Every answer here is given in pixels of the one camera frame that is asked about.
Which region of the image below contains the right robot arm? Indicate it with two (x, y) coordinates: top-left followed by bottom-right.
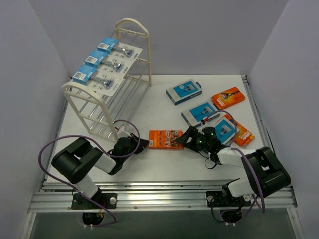
(176, 126), (291, 206)

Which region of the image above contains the lower blue Harry's box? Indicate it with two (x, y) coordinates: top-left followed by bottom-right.
(181, 101), (218, 127)

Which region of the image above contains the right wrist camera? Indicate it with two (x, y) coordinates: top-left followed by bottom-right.
(199, 118), (210, 131)

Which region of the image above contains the blue harry's box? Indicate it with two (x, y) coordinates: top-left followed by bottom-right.
(213, 117), (239, 144)
(181, 101), (218, 127)
(166, 79), (202, 106)

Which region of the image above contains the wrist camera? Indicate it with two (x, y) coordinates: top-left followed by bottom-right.
(199, 118), (210, 131)
(117, 124), (134, 138)

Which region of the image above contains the blue Gillette razor blister pack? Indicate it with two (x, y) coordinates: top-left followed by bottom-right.
(97, 37), (143, 61)

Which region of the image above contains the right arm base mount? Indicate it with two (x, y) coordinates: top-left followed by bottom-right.
(205, 190), (251, 208)

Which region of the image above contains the upper blue Harry's box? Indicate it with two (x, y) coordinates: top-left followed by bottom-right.
(166, 79), (202, 106)

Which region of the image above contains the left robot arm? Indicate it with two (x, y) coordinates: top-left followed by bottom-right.
(51, 133), (149, 209)

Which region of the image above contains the aluminium rail frame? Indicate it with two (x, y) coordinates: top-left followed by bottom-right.
(27, 74), (299, 214)

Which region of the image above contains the cream metal-rod shelf rack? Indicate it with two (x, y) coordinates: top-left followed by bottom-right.
(61, 17), (152, 141)

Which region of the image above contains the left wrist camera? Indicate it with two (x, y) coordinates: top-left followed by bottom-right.
(117, 124), (134, 138)

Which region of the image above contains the orange Gillette Fusion box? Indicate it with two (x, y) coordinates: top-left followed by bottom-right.
(149, 130), (184, 150)

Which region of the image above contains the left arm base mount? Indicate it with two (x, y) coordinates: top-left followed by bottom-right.
(71, 192), (118, 210)

